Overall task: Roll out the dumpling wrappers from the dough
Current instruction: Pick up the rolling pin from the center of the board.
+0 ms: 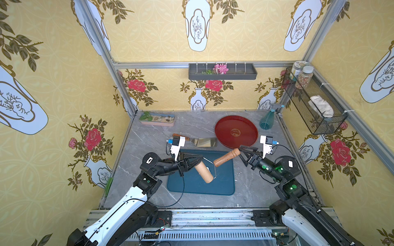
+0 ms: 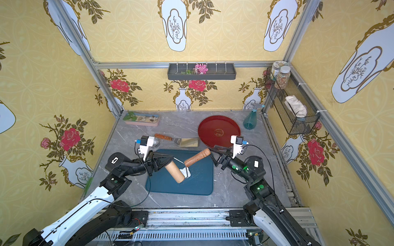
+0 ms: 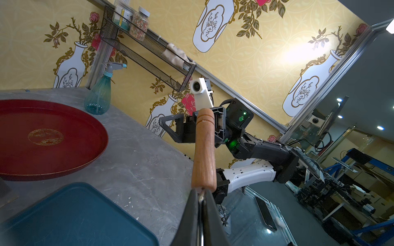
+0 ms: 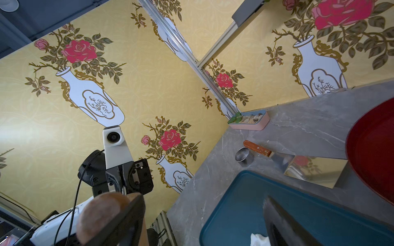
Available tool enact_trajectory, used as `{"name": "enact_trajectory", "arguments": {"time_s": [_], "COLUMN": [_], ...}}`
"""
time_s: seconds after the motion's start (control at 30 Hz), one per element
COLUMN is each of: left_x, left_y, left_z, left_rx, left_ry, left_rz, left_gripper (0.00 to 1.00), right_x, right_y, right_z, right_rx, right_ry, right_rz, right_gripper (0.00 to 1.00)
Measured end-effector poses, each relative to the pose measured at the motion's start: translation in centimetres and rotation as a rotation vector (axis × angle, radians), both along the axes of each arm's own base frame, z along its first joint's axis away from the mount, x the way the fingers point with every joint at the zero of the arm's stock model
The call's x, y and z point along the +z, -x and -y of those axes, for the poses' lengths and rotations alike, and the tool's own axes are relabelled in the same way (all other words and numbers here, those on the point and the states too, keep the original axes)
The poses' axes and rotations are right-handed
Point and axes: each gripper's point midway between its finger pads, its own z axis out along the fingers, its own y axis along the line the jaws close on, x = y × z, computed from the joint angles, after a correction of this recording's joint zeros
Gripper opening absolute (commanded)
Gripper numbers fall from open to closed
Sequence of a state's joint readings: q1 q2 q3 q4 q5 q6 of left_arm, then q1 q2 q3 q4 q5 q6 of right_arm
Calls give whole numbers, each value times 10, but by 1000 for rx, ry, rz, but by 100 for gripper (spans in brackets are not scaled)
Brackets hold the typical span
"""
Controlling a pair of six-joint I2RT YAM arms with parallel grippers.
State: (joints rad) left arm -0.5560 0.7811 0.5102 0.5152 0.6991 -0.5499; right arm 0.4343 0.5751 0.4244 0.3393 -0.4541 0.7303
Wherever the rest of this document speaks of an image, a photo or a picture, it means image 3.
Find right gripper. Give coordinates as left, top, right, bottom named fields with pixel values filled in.
left=159, top=107, right=226, bottom=145

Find black wire basket shelf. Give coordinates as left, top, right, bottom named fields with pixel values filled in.
left=100, top=6, right=196, bottom=92

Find beige cloth in basket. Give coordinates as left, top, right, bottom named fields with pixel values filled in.
left=162, top=43, right=195, bottom=71

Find wooden rolling pin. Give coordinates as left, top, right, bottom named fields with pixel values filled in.
left=191, top=108, right=217, bottom=192

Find red round tray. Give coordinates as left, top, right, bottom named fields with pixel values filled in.
left=1, top=99, right=109, bottom=181

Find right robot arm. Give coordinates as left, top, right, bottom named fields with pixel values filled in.
left=159, top=98, right=317, bottom=205

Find teal plastic tray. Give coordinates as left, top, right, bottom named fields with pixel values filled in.
left=1, top=182, right=159, bottom=246

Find spice jar white lid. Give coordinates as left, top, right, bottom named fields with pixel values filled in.
left=129, top=6, right=150, bottom=42

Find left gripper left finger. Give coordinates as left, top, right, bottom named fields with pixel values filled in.
left=171, top=189, right=200, bottom=246

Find black phone on floor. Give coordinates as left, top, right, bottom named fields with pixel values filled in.
left=255, top=197, right=277, bottom=232

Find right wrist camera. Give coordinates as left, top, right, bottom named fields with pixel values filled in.
left=189, top=78, right=213, bottom=111

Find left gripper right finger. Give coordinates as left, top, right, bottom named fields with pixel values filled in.
left=201, top=189, right=231, bottom=246

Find green spray bottle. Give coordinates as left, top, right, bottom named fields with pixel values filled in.
left=84, top=62, right=127, bottom=115

